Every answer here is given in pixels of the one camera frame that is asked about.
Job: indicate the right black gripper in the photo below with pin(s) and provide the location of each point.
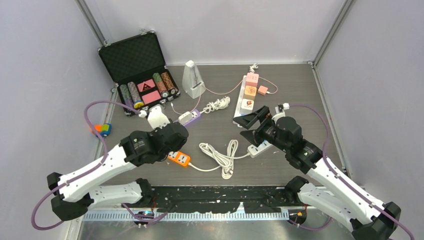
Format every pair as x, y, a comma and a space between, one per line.
248, 121

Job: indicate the tan dragon cube socket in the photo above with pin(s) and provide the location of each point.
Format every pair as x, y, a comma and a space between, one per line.
250, 92

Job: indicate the salmon pink charger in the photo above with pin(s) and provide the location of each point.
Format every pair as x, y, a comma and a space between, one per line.
262, 90

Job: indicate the pink cube socket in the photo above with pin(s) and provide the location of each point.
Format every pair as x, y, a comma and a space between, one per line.
252, 79

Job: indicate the purple power strip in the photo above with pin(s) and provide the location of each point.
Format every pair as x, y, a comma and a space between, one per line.
195, 115

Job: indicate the white cube socket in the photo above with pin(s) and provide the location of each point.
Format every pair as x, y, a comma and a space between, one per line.
246, 106

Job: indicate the white adapter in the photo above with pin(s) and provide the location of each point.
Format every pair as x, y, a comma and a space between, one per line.
185, 118

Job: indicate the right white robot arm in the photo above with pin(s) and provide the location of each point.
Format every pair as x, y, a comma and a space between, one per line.
366, 217

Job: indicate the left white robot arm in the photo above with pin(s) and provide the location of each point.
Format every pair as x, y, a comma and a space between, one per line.
82, 190

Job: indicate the long white colourful power strip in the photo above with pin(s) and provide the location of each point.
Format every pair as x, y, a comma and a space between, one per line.
240, 97

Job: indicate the white grey power strip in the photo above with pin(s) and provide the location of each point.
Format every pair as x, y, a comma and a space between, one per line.
255, 151

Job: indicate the white metronome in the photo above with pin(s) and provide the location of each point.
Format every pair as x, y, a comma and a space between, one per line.
192, 81

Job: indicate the orange power strip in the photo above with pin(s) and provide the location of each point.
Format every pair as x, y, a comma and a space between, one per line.
179, 158

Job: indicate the black poker chip case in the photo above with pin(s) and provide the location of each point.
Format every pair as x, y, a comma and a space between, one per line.
138, 68

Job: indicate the orange blue toy car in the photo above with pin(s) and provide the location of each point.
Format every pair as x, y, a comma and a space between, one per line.
103, 129

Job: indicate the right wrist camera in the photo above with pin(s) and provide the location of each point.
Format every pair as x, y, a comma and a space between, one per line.
280, 111

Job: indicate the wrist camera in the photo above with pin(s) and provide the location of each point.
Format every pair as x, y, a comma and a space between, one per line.
155, 117
280, 111

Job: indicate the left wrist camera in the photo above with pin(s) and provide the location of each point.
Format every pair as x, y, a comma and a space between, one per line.
155, 117

